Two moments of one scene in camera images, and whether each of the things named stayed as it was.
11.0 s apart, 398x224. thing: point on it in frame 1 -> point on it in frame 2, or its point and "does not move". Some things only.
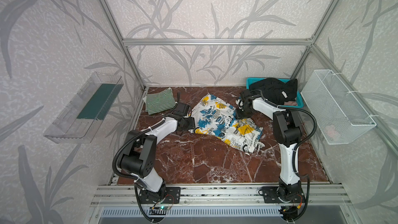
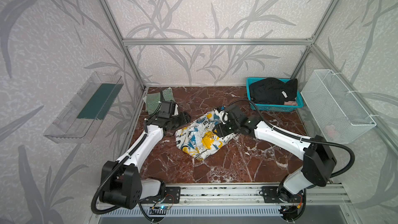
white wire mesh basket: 339,116 does not move
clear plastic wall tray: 79,122 does not move
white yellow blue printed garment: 214,117 -> 197,138
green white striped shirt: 157,102 does not move
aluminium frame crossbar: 216,42 does not move
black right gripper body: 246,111 -> 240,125
